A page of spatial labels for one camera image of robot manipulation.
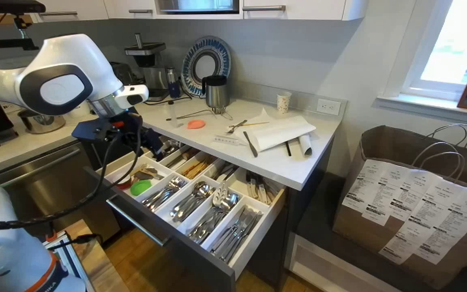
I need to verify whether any small white patterned cup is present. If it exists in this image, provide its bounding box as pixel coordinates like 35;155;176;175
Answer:
278;90;292;113

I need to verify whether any brown paper bag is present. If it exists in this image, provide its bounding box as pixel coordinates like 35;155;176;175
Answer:
335;124;467;288

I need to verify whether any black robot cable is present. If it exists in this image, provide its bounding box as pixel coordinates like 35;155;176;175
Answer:
0;120;145;232

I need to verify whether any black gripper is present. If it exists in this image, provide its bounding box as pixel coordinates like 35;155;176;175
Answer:
72;111;143;157

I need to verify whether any white cutlery tray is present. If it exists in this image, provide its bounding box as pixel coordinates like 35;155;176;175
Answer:
103;141;288;274

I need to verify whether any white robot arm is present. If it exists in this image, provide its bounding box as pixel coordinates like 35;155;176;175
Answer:
0;34;150;292

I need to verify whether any white upper cabinet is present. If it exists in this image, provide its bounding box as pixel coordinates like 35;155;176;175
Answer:
33;0;369;22

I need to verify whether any wall power outlet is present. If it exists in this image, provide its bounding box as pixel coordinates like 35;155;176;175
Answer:
317;99;341;115

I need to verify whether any pile of silver spoons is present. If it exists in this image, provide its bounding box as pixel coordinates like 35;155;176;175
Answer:
189;186;241;243

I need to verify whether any window with white frame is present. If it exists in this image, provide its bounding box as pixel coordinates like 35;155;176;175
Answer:
404;0;467;100

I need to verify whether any pile of silver knives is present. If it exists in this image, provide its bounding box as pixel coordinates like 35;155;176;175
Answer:
143;176;187;210

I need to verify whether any pile of silver forks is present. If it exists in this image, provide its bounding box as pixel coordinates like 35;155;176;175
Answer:
211;206;262;262

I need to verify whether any open white kitchen drawer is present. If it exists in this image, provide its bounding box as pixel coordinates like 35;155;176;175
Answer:
95;136;289;292

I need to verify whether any stainless dishwasher front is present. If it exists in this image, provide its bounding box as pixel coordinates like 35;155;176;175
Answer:
0;142;121;240

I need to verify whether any silver butter knife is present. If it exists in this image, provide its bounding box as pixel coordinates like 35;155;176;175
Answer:
244;131;258;157

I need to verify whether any blue white decorative plate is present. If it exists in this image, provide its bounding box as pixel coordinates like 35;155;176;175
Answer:
181;35;232;97

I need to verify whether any green round lid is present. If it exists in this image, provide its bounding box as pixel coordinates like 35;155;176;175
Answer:
130;180;153;196

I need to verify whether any black coffee maker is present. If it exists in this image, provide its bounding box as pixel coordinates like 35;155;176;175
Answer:
125;32;169;102

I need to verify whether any steel black-rimmed canister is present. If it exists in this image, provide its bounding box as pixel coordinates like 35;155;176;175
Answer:
202;74;229;113

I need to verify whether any orange round lid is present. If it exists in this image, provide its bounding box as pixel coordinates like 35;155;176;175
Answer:
187;120;207;129

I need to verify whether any rolled white paper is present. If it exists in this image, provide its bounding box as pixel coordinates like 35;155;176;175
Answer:
299;134;314;155

